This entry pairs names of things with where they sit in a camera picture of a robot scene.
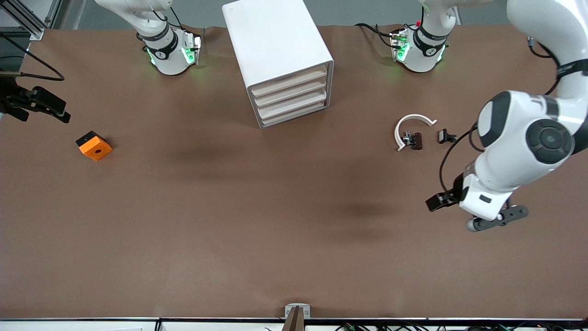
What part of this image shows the brown small electrical component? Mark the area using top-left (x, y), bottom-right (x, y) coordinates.
top-left (402, 131), bottom-right (423, 151)

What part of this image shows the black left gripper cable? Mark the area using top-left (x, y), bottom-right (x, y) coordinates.
top-left (439, 123), bottom-right (481, 196)

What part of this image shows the white table edge rail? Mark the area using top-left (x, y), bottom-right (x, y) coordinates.
top-left (0, 317), bottom-right (588, 331)

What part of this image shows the grey bracket with post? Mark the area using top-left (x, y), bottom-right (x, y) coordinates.
top-left (281, 303), bottom-right (311, 331)

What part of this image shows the black cable bundle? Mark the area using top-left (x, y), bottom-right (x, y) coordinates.
top-left (335, 322), bottom-right (588, 331)

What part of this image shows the aluminium frame extrusion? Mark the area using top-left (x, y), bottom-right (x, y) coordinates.
top-left (0, 0), bottom-right (62, 41)

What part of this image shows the white drawer cabinet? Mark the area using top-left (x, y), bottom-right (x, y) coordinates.
top-left (222, 0), bottom-right (334, 129)

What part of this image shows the white curved plastic part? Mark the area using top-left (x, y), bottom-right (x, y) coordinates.
top-left (394, 114), bottom-right (438, 152)

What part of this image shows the orange and black block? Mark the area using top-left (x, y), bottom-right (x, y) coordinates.
top-left (76, 131), bottom-right (113, 161)

